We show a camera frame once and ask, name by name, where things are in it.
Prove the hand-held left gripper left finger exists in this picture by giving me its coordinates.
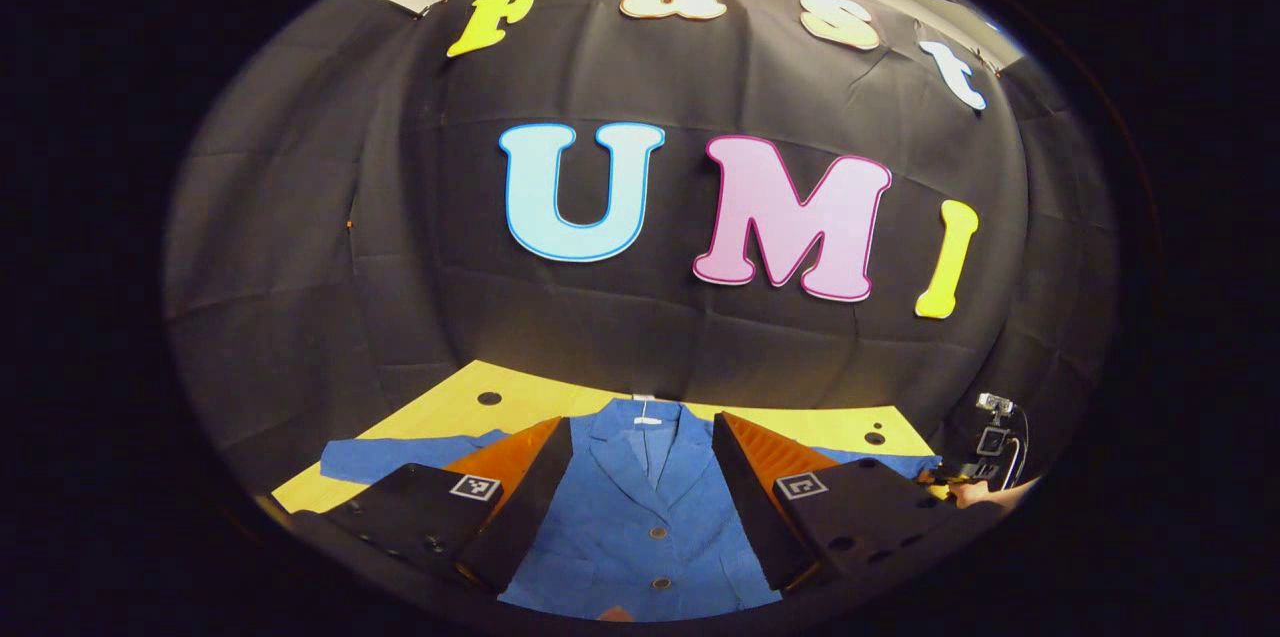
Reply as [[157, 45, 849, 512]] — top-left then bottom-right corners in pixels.
[[285, 415, 576, 596]]

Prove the blue button-up jacket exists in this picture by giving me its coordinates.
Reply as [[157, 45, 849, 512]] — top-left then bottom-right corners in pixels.
[[320, 397, 943, 623]]

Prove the black backdrop cloth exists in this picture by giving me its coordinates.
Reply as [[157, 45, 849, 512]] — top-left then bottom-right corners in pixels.
[[165, 0, 1119, 498]]

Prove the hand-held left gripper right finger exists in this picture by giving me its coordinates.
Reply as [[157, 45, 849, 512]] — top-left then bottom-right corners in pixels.
[[712, 410, 1006, 593]]

